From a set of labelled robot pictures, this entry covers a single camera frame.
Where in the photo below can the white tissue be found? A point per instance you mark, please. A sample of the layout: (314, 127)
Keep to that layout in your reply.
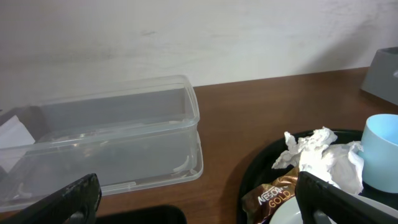
(319, 154)

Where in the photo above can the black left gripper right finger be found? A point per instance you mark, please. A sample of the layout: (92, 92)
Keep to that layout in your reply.
(321, 202)

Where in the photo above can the white label on bin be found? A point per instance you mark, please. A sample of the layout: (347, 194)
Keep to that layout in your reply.
(13, 135)

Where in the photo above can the black rectangular tray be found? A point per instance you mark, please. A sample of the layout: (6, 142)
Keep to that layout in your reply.
(162, 214)

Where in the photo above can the grey plate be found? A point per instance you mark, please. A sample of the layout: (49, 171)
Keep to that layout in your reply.
(289, 212)

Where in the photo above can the grey dishwasher rack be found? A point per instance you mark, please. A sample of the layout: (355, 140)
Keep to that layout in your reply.
(381, 78)

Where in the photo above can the light blue cup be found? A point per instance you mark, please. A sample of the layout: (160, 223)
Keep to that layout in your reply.
(379, 141)

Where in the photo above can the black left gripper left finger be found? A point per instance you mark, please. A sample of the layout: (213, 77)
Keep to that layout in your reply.
(75, 203)

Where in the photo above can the round black tray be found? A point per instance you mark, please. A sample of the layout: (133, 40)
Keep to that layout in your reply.
(260, 172)

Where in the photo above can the clear plastic bin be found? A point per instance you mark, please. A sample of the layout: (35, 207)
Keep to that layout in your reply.
(134, 135)

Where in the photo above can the brown Nescafe Gold sachet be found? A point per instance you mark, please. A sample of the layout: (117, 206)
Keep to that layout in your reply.
(261, 203)

